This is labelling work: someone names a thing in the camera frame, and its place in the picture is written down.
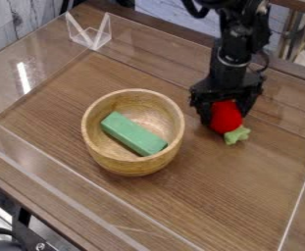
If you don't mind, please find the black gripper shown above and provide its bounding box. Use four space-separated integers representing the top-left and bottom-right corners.
191 72 266 126

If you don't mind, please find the red felt strawberry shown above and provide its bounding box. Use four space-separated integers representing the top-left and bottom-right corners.
211 100 251 145

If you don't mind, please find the wooden bowl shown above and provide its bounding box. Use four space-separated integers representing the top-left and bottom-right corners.
82 88 185 176

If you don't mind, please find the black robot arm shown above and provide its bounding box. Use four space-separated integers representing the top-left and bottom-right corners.
181 0 272 125

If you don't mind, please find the green rectangular block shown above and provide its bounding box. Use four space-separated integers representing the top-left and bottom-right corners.
101 112 168 157

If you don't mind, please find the wooden table leg background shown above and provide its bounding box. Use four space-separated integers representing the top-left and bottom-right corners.
278 11 305 62

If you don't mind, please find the clear acrylic corner bracket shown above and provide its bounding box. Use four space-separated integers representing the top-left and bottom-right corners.
65 12 112 51

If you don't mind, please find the black table frame bracket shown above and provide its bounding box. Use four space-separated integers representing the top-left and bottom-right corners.
13 207 58 251

